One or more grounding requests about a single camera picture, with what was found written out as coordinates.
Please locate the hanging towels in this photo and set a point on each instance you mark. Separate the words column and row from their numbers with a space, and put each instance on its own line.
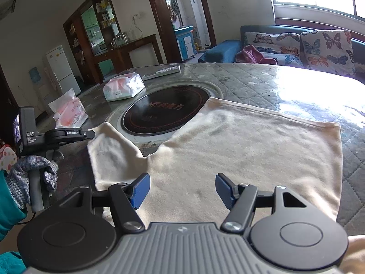
column 174, row 10

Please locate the butterfly print seat cover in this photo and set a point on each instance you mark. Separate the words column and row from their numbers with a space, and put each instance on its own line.
column 288, row 60

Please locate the white refrigerator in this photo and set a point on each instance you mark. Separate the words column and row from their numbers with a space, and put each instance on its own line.
column 61, row 68

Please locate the dark blue sofa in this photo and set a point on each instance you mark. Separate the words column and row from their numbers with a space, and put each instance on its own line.
column 248, row 29

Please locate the wooden shelf partition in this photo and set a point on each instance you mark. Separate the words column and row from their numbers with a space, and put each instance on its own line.
column 74, row 42

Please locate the blue utility cabinet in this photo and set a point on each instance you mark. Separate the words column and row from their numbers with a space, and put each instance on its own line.
column 185, row 42

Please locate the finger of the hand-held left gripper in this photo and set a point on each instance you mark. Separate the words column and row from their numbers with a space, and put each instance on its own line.
column 89, row 134

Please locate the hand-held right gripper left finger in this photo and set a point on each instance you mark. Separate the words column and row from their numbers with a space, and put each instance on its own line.
column 141, row 190

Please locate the pink cloth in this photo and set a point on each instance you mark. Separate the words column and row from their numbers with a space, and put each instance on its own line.
column 251, row 54

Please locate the glass jar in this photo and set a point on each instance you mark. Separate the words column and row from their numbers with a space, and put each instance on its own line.
column 121, row 38

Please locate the person's left hand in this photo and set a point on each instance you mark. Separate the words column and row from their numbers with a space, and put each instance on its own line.
column 20, row 177

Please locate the polka dot cloth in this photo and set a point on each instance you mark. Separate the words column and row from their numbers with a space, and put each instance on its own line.
column 7, row 158

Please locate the person's left forearm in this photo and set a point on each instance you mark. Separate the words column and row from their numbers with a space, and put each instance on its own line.
column 8, row 214

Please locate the dark wooden cabinet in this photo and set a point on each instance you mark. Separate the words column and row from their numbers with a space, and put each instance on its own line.
column 119, row 60

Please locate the white wall socket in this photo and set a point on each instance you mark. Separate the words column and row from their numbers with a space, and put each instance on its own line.
column 137, row 16

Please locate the pink tissue pack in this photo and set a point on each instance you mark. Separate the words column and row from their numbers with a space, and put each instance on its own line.
column 71, row 111

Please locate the blue blanket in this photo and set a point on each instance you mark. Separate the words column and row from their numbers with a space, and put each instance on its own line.
column 222, row 50

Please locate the dark wooden door frame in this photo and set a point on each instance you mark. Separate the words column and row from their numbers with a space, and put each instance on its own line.
column 155, row 20

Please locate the butterfly print cushion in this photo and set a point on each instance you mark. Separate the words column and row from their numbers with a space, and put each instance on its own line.
column 271, row 41
column 325, row 48

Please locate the white remote control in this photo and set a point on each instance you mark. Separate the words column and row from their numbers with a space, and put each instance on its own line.
column 162, row 72

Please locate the cream fleece sweater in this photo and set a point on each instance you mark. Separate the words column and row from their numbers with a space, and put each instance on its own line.
column 242, row 154

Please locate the water dispenser with blue bottle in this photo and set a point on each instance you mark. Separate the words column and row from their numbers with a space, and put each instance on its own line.
column 35, row 75

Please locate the white tissue pack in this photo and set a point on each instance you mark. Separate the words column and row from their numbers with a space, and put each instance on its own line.
column 122, row 87

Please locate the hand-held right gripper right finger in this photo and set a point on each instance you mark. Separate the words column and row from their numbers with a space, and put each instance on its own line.
column 225, row 190

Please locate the round black induction cooktop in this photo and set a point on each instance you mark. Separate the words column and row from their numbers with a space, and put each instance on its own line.
column 159, row 111

